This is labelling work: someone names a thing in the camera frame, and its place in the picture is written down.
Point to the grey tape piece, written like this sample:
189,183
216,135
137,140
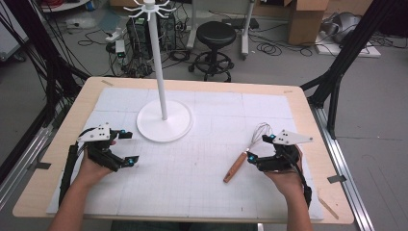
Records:
336,179
40,166

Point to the white stand leg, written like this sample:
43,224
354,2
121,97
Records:
192,29
246,32

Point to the white hook stand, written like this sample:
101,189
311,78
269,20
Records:
156,41

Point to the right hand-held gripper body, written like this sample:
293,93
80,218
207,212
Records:
282,157

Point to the black metal frame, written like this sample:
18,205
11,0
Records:
48,57
349,54

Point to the person's right hand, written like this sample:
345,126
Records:
285,183

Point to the black computer tower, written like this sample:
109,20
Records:
141,35

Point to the white power strip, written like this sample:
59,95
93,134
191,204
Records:
114,34

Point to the grey machine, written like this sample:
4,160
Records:
344,25

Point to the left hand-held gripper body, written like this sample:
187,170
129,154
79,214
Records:
97,133

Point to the cardboard box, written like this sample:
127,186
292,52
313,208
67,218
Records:
304,22

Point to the white power adapter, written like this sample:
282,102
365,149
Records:
120,47

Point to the flat black box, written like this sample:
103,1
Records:
240,23

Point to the white grid mat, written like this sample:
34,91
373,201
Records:
192,183

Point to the white floor board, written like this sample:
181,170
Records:
352,49

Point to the black round stool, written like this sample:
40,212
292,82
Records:
215,35

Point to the brown tape piece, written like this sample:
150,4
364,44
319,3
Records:
287,91
107,83

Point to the person's left hand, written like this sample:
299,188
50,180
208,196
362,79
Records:
93,171

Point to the thin wooden stick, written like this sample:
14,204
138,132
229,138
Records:
328,209

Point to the aluminium rail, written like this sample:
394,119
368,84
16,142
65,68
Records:
19,173
348,179

